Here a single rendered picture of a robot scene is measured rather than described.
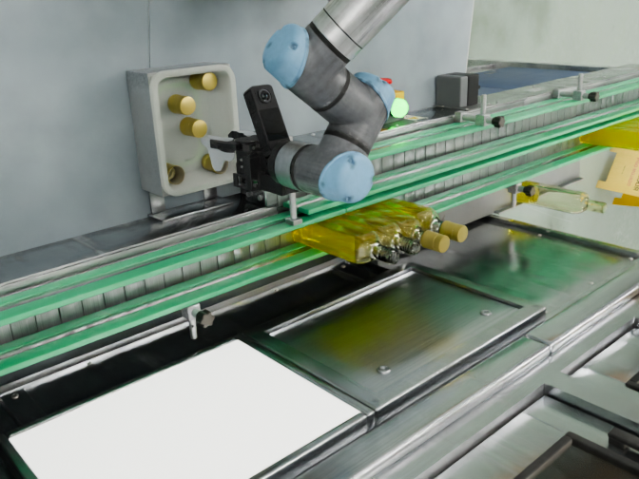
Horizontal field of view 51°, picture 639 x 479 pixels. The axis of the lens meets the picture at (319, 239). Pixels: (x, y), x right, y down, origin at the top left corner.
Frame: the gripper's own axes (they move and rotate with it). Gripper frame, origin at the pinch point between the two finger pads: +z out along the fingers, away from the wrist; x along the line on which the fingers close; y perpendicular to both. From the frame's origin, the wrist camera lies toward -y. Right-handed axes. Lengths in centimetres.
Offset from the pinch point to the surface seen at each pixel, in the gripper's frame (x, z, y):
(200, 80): 1.6, 7.3, -9.0
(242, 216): 3.8, 0.2, 16.3
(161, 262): -17.4, -6.2, 18.0
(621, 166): 345, 77, 83
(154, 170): -9.8, 7.1, 5.9
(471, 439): 3, -55, 37
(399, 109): 52, 3, 2
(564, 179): 127, 0, 34
